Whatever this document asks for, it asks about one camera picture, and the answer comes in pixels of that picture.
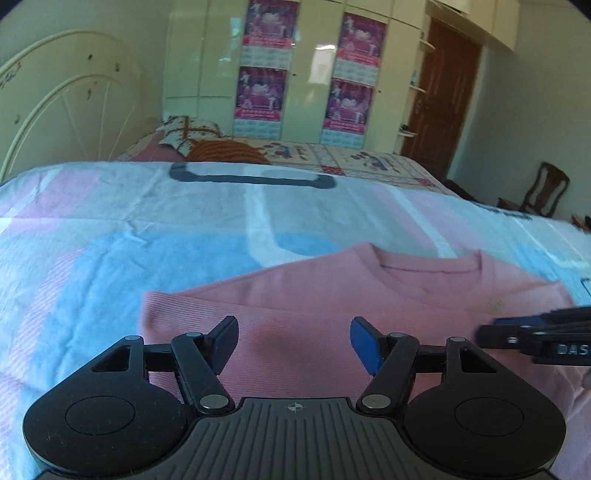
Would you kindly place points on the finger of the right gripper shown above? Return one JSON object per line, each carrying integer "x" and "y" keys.
{"x": 519, "y": 320}
{"x": 499, "y": 337}

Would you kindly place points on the floral beige bed cover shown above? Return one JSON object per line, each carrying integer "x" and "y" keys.
{"x": 385, "y": 168}

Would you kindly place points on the cream glossy wardrobe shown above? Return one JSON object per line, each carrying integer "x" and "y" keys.
{"x": 205, "y": 51}

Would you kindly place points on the lower left magenta poster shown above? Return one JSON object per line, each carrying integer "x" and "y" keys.
{"x": 260, "y": 93}

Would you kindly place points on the patterned pastel bed sheet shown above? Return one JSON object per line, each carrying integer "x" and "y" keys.
{"x": 82, "y": 243}

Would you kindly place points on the upper right magenta poster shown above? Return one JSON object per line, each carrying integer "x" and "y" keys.
{"x": 361, "y": 39}

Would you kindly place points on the upper left magenta poster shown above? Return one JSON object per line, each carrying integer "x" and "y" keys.
{"x": 270, "y": 24}

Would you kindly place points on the cream round headboard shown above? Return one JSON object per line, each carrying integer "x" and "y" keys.
{"x": 74, "y": 96}

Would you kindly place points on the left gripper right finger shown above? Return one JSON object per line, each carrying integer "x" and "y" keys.
{"x": 389, "y": 359}

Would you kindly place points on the lower right magenta poster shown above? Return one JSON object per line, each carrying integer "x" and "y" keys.
{"x": 348, "y": 107}

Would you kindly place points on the dark wooden chair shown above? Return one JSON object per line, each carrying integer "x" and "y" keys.
{"x": 543, "y": 197}

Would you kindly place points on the pink long-sleeve sweater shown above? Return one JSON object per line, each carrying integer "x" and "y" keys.
{"x": 294, "y": 318}

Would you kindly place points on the magenta poster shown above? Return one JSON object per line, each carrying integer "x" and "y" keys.
{"x": 348, "y": 107}
{"x": 361, "y": 39}
{"x": 270, "y": 24}
{"x": 260, "y": 93}

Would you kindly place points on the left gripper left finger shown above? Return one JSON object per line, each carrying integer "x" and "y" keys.
{"x": 199, "y": 360}

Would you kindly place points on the patterned pillow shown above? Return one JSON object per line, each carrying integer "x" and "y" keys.
{"x": 181, "y": 133}

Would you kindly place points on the corner open shelves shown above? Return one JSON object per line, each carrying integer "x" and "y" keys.
{"x": 415, "y": 91}

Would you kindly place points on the brown wooden door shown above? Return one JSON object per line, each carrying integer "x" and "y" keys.
{"x": 448, "y": 75}

